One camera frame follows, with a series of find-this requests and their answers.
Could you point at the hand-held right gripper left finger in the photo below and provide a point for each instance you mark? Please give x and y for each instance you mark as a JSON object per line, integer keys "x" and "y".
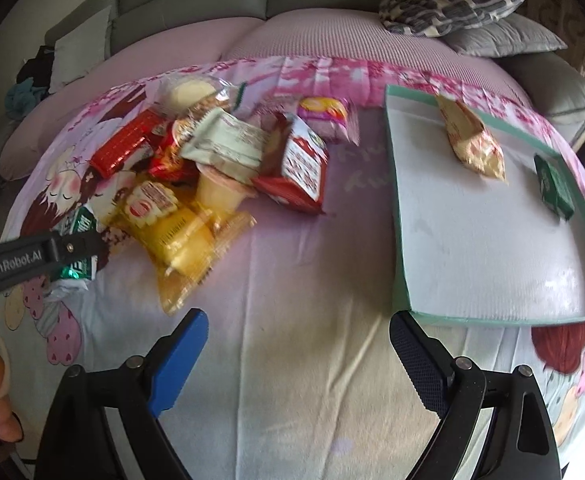
{"x": 182, "y": 360}

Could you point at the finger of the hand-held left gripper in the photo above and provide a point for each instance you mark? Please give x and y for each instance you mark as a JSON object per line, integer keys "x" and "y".
{"x": 80, "y": 247}

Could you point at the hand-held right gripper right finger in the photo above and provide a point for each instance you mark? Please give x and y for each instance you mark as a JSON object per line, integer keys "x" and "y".
{"x": 417, "y": 360}

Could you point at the green and white snack packet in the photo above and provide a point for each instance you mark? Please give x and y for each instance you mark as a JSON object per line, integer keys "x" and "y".
{"x": 80, "y": 220}

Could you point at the clear orange-yellow snack bag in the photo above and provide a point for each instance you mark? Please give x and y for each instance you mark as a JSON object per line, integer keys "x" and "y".
{"x": 207, "y": 260}

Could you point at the green-rimmed white box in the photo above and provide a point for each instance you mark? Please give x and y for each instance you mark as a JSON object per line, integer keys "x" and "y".
{"x": 472, "y": 240}

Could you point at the yellow jelly cup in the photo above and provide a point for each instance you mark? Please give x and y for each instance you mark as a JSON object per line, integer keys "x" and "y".
{"x": 217, "y": 190}

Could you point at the red and white snack packet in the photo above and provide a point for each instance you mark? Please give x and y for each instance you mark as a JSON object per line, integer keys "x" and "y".
{"x": 302, "y": 165}

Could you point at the red biscuit packet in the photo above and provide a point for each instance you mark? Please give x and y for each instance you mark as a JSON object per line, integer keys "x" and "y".
{"x": 122, "y": 145}

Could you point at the shiny red round wrapper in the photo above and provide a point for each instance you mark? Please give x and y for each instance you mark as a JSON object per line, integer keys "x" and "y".
{"x": 172, "y": 157}

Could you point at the pink cartoon printed blanket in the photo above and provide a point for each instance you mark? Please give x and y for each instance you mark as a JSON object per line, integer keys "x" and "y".
{"x": 282, "y": 260}

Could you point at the dark clothes pile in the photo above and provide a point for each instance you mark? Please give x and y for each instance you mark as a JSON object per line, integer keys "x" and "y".
{"x": 30, "y": 82}

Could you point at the pale green snack packet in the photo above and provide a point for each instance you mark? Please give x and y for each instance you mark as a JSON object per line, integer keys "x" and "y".
{"x": 227, "y": 140}

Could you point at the clear-wrapped yellow cake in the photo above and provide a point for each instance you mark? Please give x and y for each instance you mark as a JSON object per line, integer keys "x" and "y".
{"x": 192, "y": 92}

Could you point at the white pillow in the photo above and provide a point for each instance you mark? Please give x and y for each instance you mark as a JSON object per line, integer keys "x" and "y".
{"x": 82, "y": 50}

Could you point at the dark green snack packet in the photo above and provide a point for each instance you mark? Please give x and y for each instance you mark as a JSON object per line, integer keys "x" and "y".
{"x": 555, "y": 190}

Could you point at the gold snack wrapper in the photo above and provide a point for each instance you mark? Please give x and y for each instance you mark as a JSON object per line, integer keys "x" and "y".
{"x": 472, "y": 145}

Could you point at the pink snack packet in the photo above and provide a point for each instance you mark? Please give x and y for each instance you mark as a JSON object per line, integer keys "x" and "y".
{"x": 325, "y": 115}

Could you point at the pink bed sheet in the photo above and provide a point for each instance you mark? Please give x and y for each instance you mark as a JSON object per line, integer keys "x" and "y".
{"x": 282, "y": 35}

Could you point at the plain grey pillow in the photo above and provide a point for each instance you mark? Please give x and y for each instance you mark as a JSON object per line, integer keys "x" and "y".
{"x": 507, "y": 40}

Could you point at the dark patterned pillow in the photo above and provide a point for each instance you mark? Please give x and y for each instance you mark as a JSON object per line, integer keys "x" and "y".
{"x": 452, "y": 2}

